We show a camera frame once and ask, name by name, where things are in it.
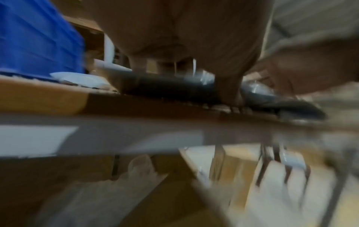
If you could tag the clear plastic wrap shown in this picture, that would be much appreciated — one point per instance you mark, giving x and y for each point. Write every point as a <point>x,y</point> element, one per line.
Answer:
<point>95,199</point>

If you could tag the white mailer bag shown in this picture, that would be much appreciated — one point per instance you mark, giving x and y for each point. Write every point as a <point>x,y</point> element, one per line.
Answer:
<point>168,86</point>

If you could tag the small cardboard box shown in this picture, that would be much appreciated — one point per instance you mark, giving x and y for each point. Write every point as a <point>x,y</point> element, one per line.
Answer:
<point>230,173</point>

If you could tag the blue plastic crate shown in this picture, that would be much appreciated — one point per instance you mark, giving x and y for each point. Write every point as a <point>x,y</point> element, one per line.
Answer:
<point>33,40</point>

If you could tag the person's left hand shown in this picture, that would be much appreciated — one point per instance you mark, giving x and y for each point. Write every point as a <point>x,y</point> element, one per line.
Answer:
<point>185,31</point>

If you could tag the wooden table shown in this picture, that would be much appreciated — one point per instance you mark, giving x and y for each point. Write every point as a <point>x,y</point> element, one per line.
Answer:
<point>45,97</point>

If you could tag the pile of grey mailer bags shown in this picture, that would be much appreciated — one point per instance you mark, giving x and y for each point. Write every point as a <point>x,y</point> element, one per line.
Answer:
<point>78,79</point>

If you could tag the brown wooden chair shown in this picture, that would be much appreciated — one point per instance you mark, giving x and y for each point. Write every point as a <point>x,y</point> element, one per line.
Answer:
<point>283,164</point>

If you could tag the large open cardboard box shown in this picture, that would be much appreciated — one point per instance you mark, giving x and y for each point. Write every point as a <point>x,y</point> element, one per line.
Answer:
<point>157,199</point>

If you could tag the person's right hand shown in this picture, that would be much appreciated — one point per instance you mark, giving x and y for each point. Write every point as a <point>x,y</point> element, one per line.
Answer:
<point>308,66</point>

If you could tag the white metal shelf leg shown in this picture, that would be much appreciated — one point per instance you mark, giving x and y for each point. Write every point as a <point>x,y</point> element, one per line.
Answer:
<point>109,48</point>

